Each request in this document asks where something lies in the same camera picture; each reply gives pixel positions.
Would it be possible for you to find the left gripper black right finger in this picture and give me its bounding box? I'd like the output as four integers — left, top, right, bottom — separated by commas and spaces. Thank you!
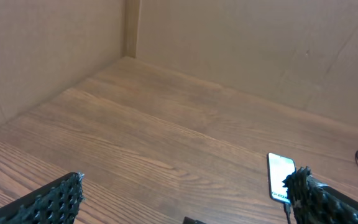
283, 167, 358, 224

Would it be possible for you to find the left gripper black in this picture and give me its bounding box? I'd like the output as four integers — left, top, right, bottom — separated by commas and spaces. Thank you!
183, 217, 206, 224

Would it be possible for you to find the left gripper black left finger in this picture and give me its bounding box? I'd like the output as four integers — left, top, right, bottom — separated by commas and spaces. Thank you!
0, 172, 85, 224

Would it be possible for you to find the Samsung Galaxy smartphone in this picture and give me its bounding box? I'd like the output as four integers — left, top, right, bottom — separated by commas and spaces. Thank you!
267, 152, 296, 204

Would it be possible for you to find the cardboard backdrop wall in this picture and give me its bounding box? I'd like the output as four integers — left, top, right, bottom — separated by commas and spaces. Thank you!
124, 0, 358, 126

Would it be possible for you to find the cardboard side wall left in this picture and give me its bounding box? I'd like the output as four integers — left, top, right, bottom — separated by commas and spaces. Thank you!
0, 0, 125, 125

